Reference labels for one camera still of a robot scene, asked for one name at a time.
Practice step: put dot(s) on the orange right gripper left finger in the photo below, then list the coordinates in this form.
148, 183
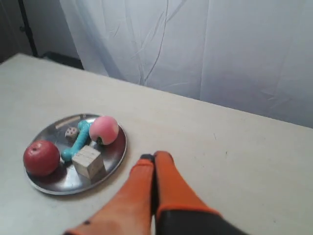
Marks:
129, 212

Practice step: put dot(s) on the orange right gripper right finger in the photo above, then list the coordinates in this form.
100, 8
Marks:
265, 202

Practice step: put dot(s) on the round metal plate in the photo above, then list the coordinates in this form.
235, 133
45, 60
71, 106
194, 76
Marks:
65, 180

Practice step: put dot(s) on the pale wooden block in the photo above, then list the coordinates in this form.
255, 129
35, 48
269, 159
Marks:
88, 162

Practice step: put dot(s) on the pink toy peach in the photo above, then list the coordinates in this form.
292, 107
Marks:
104, 128

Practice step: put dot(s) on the teal rubber bone toy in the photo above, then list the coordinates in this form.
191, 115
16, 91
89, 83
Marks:
83, 136

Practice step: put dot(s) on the wooden dice with dots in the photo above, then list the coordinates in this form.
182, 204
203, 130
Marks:
71, 134

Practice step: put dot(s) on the red toy apple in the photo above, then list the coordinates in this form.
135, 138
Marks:
41, 158

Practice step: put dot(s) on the white fabric backdrop curtain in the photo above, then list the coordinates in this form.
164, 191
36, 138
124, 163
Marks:
250, 55

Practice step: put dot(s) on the black stand pole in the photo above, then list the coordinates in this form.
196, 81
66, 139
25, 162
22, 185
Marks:
27, 29

